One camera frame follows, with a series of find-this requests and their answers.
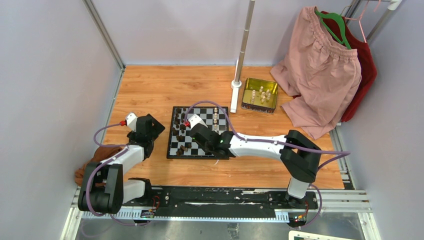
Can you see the black white chess board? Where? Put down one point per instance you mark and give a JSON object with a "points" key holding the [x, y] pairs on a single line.
{"points": [[180, 144]]}

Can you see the red hanging garment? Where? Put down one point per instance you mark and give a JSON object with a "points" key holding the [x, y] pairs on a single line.
{"points": [[368, 73]]}

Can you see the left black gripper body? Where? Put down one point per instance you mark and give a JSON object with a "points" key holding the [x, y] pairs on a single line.
{"points": [[156, 129]]}

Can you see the silver rack pole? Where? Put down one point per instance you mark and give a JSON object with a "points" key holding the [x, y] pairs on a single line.
{"points": [[246, 32]]}

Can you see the pink wire hanger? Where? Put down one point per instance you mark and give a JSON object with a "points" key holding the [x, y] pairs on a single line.
{"points": [[354, 13]]}

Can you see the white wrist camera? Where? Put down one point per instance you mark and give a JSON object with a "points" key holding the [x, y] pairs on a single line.
{"points": [[194, 120], [130, 121]]}

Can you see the pink hanging garment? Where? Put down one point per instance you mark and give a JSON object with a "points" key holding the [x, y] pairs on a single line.
{"points": [[320, 74]]}

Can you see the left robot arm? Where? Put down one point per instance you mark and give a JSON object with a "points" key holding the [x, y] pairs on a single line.
{"points": [[103, 189]]}

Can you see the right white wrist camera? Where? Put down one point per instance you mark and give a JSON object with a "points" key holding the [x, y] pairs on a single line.
{"points": [[194, 120]]}

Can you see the brown crumpled cloth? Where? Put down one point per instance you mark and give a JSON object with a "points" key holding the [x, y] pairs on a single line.
{"points": [[102, 153]]}

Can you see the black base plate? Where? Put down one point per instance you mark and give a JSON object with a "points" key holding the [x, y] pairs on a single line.
{"points": [[222, 203]]}

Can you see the yellow metal tin tray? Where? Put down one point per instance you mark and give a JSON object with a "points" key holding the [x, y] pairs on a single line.
{"points": [[260, 95]]}

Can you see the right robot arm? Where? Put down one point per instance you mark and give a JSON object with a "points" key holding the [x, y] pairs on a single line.
{"points": [[299, 155]]}

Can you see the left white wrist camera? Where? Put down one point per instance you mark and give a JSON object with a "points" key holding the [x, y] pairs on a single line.
{"points": [[130, 121]]}

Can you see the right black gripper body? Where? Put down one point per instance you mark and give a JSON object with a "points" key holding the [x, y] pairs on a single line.
{"points": [[210, 149]]}

